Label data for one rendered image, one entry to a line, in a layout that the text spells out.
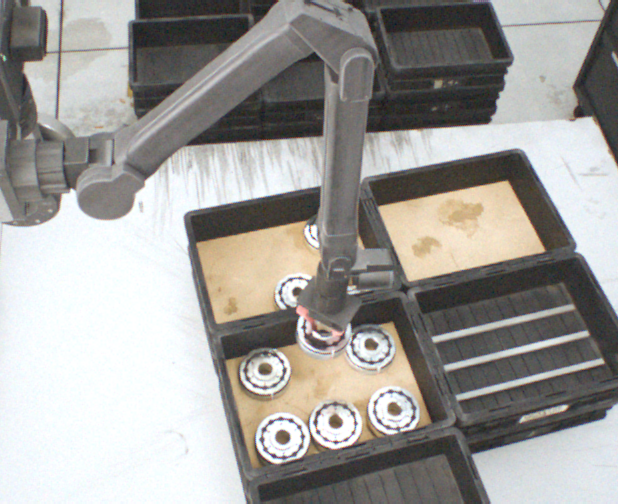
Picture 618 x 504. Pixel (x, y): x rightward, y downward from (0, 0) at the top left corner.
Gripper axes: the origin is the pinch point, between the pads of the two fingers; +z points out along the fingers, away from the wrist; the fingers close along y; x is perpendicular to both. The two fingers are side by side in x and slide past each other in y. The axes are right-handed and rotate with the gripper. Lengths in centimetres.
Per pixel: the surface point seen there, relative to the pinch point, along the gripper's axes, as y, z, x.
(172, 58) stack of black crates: 101, 52, -87
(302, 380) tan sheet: 1.0, 16.6, 4.6
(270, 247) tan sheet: 23.4, 16.8, -19.8
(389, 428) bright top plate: -18.8, 13.4, 6.0
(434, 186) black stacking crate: -1, 13, -53
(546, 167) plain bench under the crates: -21, 29, -88
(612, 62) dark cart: -24, 59, -179
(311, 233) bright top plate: 16.6, 13.6, -26.0
